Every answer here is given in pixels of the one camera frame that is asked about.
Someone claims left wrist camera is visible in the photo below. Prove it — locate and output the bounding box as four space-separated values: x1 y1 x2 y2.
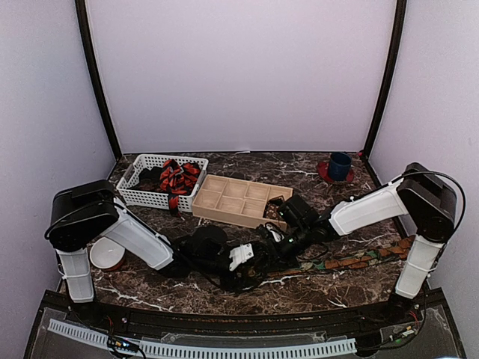
188 225 228 260

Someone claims white orange bowl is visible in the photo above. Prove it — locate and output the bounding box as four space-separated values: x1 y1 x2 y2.
89 237 126 271

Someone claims blue cup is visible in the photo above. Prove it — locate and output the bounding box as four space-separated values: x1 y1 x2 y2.
328 152 352 182

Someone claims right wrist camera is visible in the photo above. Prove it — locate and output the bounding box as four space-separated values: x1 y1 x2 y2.
277 194 320 231

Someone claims brown green patterned tie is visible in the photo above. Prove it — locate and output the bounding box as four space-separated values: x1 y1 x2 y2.
267 236 415 277

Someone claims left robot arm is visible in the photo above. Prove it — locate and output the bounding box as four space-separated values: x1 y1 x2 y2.
44 180 269 326

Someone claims wooden compartment tray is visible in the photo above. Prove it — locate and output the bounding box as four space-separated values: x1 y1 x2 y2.
192 174 293 230

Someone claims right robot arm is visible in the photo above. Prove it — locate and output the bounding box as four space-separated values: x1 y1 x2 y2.
258 162 466 325

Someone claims grey cable duct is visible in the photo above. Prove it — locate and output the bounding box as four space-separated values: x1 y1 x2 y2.
47 319 357 358

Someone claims rolled dark tie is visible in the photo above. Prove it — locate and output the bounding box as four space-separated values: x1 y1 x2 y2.
268 195 285 206

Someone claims black front rail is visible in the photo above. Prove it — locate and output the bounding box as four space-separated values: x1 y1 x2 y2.
35 289 452 338

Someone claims white perforated basket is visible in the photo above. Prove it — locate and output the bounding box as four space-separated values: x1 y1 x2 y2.
116 154 209 216

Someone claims right black frame post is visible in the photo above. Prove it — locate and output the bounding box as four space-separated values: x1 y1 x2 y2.
362 0 407 159

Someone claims dark tie in basket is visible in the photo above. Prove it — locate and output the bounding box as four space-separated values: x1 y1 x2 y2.
135 167 162 191

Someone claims red black striped tie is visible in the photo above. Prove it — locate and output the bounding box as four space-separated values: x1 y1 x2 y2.
159 159 201 217

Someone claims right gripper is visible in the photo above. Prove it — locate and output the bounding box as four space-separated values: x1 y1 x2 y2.
255 224 313 274

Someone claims rolled brown patterned tie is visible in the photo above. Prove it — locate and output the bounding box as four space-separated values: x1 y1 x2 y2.
263 203 282 221

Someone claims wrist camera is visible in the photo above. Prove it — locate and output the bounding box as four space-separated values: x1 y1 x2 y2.
188 225 228 260
277 194 320 231

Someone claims black frame post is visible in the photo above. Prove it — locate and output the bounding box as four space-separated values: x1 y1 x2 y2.
75 0 123 160
362 0 407 159

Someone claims left black frame post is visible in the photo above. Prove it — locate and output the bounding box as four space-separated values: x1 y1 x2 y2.
75 0 123 160

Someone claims red saucer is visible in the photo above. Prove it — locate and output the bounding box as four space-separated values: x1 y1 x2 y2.
317 162 355 184

